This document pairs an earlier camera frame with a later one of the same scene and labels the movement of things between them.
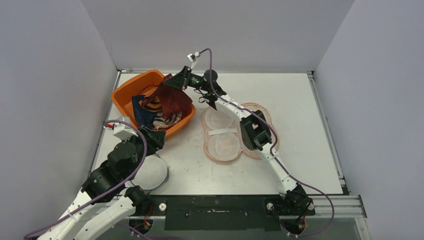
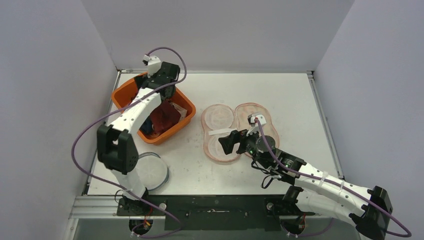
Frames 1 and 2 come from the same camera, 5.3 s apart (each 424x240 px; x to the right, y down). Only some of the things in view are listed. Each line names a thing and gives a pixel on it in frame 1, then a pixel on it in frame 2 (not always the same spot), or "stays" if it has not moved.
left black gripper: x=155 y=139 -> x=154 y=76
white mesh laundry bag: x=152 y=173 stays
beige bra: x=160 y=122 -> x=183 y=112
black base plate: x=217 y=212 stays
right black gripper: x=182 y=78 -> x=238 y=139
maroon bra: x=173 y=100 -> x=165 y=117
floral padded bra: x=223 y=140 stays
